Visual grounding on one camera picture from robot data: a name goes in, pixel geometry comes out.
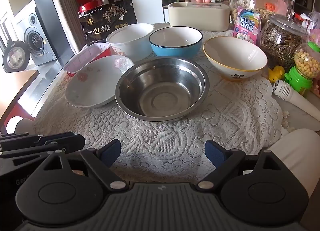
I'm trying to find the pink candy bag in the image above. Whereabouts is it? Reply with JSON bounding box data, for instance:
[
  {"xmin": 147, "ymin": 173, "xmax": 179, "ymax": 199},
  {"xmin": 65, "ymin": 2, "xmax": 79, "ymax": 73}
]
[{"xmin": 233, "ymin": 8, "xmax": 262, "ymax": 45}]

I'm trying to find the beige curtain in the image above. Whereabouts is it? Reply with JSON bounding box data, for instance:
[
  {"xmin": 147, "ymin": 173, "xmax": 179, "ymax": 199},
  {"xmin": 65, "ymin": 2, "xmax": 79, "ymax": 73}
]
[{"xmin": 44, "ymin": 0, "xmax": 85, "ymax": 54}]

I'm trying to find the red vase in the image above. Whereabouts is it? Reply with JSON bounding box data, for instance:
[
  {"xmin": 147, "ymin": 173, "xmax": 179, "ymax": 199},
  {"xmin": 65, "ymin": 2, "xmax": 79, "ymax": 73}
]
[{"xmin": 76, "ymin": 0, "xmax": 105, "ymax": 14}]

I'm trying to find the yellow duck toy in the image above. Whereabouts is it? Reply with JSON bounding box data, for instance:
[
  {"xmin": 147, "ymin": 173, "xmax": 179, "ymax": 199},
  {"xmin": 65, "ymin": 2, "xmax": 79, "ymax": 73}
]
[{"xmin": 268, "ymin": 65, "xmax": 286, "ymax": 82}]

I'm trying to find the black snack bag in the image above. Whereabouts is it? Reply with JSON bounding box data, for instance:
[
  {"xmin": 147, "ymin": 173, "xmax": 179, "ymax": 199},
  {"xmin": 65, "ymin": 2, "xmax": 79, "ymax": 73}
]
[{"xmin": 79, "ymin": 0, "xmax": 138, "ymax": 46}]

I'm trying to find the black frying pan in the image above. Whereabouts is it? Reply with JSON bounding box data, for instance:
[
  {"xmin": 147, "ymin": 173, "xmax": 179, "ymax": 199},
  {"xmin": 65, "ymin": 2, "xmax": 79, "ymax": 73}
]
[{"xmin": 2, "ymin": 39, "xmax": 31, "ymax": 73}]

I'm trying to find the white bowl with yellow rim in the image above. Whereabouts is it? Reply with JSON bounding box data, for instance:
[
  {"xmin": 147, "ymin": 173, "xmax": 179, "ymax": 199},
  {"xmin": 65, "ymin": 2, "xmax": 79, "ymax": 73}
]
[{"xmin": 203, "ymin": 36, "xmax": 268, "ymax": 82}]

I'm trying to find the person's white trouser leg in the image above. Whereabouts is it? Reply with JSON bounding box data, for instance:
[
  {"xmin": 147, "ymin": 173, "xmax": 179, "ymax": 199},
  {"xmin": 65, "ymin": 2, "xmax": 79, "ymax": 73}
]
[{"xmin": 266, "ymin": 130, "xmax": 320, "ymax": 199}]

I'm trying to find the pink plastic bag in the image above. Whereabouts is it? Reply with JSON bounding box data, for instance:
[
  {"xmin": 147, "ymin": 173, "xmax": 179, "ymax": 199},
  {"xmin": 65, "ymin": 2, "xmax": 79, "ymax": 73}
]
[{"xmin": 306, "ymin": 12, "xmax": 320, "ymax": 46}]

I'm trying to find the blue enamel bowl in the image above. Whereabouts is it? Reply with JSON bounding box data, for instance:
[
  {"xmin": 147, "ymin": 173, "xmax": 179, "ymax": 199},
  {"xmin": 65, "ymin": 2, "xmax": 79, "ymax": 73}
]
[{"xmin": 149, "ymin": 26, "xmax": 203, "ymax": 59}]

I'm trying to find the beige tissue box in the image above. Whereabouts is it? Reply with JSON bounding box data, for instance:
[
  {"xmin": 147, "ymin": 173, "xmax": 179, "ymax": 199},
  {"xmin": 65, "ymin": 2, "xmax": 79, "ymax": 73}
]
[{"xmin": 167, "ymin": 1, "xmax": 230, "ymax": 32}]

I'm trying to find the white floral plate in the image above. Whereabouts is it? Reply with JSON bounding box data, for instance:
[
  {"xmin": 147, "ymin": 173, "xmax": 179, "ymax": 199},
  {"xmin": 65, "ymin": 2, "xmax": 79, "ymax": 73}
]
[{"xmin": 65, "ymin": 55, "xmax": 135, "ymax": 109}]

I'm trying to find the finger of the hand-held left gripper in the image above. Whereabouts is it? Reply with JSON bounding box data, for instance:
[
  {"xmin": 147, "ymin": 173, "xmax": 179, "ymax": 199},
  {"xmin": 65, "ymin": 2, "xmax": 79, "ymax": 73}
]
[
  {"xmin": 0, "ymin": 136, "xmax": 85, "ymax": 159},
  {"xmin": 0, "ymin": 132, "xmax": 77, "ymax": 146}
]

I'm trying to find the wooden table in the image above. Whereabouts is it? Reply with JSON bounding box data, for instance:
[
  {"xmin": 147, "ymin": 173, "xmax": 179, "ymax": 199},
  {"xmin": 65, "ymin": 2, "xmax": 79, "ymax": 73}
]
[{"xmin": 0, "ymin": 69, "xmax": 40, "ymax": 131}]

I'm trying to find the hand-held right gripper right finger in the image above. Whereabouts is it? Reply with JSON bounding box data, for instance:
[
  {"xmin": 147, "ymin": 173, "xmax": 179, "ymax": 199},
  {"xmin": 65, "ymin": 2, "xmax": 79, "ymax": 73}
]
[{"xmin": 196, "ymin": 140, "xmax": 282, "ymax": 191}]

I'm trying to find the stainless steel bowl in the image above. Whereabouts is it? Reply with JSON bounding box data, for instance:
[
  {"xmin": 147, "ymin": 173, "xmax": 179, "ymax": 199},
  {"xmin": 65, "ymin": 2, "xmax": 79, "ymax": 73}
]
[{"xmin": 115, "ymin": 57, "xmax": 210, "ymax": 122}]

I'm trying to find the green candy dispenser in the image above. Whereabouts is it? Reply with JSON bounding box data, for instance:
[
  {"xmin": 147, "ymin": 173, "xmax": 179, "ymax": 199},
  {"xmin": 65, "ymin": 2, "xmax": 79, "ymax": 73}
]
[{"xmin": 284, "ymin": 41, "xmax": 320, "ymax": 96}]

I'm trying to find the white lace tablecloth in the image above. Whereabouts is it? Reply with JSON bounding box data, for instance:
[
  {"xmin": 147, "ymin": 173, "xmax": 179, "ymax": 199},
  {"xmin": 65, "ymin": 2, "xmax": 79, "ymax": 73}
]
[{"xmin": 34, "ymin": 23, "xmax": 288, "ymax": 181}]

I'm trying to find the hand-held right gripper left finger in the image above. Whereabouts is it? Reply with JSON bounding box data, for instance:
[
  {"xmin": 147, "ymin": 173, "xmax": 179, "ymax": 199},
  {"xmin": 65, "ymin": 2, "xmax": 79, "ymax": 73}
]
[{"xmin": 44, "ymin": 139, "xmax": 130, "ymax": 191}]

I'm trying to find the grey washing machine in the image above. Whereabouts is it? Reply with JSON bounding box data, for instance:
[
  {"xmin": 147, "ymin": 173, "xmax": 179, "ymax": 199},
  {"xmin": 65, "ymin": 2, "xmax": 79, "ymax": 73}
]
[{"xmin": 11, "ymin": 7, "xmax": 58, "ymax": 66}]

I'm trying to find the white plastic bowl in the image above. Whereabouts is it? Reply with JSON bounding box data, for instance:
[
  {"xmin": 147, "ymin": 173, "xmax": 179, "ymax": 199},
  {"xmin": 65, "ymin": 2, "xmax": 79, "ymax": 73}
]
[{"xmin": 106, "ymin": 23, "xmax": 155, "ymax": 62}]

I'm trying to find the red rectangular plastic container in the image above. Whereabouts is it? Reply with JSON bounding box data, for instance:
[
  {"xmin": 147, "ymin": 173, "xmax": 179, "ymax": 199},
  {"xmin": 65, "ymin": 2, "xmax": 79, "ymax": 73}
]
[{"xmin": 63, "ymin": 42, "xmax": 115, "ymax": 76}]

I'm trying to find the white toy microphone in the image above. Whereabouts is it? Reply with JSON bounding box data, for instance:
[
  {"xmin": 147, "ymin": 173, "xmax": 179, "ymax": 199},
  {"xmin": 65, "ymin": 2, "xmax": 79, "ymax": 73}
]
[{"xmin": 272, "ymin": 79, "xmax": 320, "ymax": 123}]

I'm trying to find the glass jar of sunflower seeds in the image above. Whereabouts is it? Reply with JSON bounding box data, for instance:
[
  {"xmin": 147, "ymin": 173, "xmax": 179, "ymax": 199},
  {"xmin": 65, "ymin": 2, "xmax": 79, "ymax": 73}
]
[{"xmin": 259, "ymin": 8, "xmax": 309, "ymax": 71}]

